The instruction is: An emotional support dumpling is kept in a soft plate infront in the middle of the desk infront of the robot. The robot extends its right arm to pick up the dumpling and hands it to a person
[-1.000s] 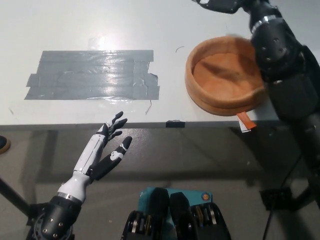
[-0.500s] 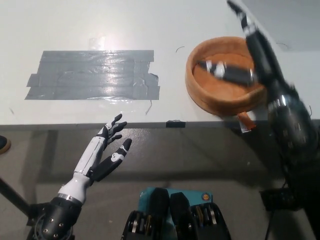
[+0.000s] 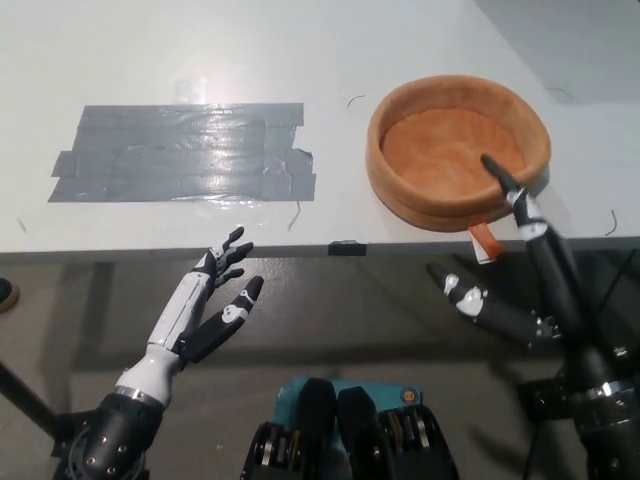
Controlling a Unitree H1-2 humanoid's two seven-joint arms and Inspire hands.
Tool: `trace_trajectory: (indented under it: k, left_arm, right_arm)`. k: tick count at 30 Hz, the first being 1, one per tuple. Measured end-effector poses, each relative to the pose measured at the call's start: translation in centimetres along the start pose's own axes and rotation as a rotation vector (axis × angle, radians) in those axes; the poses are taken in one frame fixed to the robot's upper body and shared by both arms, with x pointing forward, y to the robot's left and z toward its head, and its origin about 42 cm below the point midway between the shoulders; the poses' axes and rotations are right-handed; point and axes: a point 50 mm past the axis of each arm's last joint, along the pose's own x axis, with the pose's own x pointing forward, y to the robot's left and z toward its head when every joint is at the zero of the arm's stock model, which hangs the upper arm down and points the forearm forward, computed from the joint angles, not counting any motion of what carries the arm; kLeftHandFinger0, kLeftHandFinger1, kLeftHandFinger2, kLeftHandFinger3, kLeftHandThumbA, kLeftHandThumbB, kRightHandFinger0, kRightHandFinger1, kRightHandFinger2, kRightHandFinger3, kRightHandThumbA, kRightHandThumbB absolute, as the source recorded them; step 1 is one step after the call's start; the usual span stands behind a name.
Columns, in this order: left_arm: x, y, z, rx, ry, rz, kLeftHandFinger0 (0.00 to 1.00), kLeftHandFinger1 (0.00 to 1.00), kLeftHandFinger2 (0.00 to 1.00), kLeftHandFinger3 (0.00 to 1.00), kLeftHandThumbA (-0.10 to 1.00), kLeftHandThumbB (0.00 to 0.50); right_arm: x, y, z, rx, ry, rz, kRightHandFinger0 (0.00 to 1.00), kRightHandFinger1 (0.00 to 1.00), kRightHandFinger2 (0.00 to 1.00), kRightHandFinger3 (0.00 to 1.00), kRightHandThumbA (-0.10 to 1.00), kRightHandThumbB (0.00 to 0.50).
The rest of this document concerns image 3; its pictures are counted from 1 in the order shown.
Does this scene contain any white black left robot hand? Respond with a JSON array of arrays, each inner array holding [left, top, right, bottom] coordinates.
[[114, 226, 265, 406]]

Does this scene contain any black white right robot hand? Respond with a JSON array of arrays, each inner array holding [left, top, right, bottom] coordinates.
[[425, 153, 624, 400]]

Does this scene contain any black teal robot torso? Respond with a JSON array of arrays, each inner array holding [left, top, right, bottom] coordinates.
[[241, 377, 460, 480]]

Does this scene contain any orange white fabric tag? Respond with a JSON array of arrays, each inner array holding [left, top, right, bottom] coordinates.
[[468, 223, 504, 265]]

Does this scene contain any black stand base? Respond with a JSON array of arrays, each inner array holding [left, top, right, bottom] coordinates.
[[517, 379, 581, 422]]

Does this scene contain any black stand leg with foot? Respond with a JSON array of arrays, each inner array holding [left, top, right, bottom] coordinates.
[[0, 357, 101, 446]]

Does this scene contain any dark shoe with tan sole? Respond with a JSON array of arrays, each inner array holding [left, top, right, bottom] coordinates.
[[0, 277, 22, 315]]

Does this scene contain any orange wooden bowl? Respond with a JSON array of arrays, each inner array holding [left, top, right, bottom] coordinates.
[[366, 74, 552, 232]]

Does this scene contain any small black tape piece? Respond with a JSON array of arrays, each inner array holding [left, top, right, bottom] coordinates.
[[328, 240, 369, 257]]

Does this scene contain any grey duct tape patch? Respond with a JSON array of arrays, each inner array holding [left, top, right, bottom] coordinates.
[[47, 103, 318, 204]]

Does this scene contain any thin black cable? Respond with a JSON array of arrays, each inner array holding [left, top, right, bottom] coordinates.
[[522, 423, 540, 480]]

